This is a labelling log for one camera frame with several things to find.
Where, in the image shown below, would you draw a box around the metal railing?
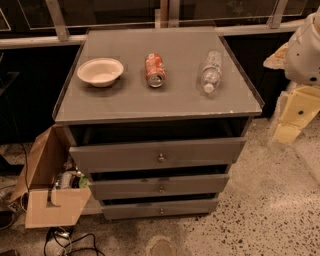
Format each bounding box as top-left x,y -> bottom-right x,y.
0,0 -> 320,50

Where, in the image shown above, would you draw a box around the black cables on floor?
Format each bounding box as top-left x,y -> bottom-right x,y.
43,226 -> 106,256

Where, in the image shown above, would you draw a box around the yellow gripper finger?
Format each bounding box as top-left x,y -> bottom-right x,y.
263,43 -> 288,70
273,86 -> 320,144

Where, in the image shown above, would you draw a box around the grey bottom drawer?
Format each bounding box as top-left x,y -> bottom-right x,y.
102,198 -> 218,220

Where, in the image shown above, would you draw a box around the grey drawer cabinet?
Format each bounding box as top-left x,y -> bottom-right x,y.
54,27 -> 263,210

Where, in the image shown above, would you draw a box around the open cardboard box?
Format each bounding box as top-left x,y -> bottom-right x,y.
9,125 -> 91,229

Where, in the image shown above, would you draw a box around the grey drawer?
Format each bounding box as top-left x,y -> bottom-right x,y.
89,174 -> 229,200
70,137 -> 246,173
102,198 -> 218,220

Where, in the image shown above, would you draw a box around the grey top drawer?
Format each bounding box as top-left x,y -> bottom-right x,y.
70,137 -> 246,173

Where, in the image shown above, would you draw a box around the white paper bowl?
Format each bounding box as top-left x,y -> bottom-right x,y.
77,58 -> 124,87

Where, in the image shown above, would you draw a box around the orange soda can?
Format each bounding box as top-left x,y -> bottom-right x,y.
145,53 -> 166,88

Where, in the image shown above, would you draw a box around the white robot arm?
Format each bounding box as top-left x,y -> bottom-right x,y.
263,8 -> 320,144

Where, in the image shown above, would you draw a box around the clear plastic water bottle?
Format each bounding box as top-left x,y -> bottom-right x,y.
200,50 -> 222,94

